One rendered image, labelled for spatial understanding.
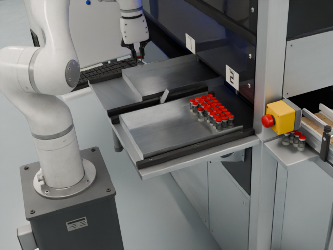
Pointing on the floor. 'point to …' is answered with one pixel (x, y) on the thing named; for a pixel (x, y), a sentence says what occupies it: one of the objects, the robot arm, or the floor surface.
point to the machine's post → (266, 166)
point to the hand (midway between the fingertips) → (138, 53)
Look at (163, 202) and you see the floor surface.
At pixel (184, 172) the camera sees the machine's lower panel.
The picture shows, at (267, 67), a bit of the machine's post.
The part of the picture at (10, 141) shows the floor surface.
